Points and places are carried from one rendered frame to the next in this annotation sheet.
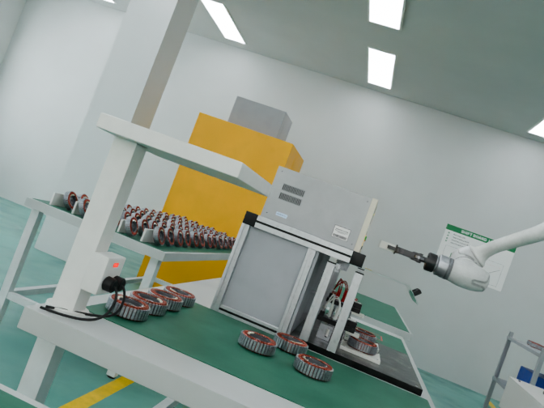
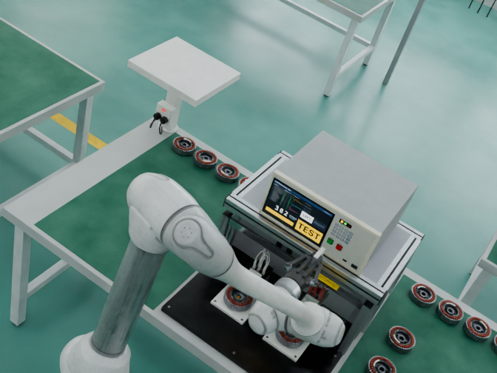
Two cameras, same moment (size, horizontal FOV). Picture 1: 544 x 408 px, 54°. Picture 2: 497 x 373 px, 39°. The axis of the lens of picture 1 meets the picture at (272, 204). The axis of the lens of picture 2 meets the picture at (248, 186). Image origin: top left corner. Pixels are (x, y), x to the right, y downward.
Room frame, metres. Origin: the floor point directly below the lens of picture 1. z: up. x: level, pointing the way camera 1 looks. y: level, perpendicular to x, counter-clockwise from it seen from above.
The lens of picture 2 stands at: (2.21, -2.30, 2.81)
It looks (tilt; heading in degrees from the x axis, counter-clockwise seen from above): 39 degrees down; 100
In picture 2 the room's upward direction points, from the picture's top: 19 degrees clockwise
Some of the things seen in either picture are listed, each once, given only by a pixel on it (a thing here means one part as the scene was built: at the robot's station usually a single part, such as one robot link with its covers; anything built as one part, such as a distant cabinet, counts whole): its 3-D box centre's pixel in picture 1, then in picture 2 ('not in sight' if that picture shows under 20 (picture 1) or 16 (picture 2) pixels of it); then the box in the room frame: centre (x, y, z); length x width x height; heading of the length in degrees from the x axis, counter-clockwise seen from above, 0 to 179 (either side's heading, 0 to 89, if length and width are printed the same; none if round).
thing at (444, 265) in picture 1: (442, 266); (285, 292); (2.17, -0.73, 1.18); 0.09 x 0.06 x 0.09; 169
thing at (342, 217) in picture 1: (322, 212); (339, 198); (2.20, -0.21, 1.22); 0.44 x 0.39 x 0.20; 169
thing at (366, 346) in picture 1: (362, 345); (238, 297); (2.01, -0.50, 0.80); 0.11 x 0.11 x 0.04
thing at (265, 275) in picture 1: (263, 280); not in sight; (1.88, -0.06, 0.91); 0.28 x 0.03 x 0.32; 79
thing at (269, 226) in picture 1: (312, 241); (325, 220); (2.19, -0.21, 1.09); 0.68 x 0.44 x 0.05; 169
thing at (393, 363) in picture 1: (354, 348); (263, 320); (2.13, -0.51, 0.76); 0.64 x 0.47 x 0.02; 169
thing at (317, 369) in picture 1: (313, 367); not in sight; (1.52, -0.27, 0.77); 0.11 x 0.11 x 0.04
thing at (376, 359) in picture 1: (359, 350); (237, 301); (2.01, -0.50, 0.78); 0.15 x 0.15 x 0.01; 79
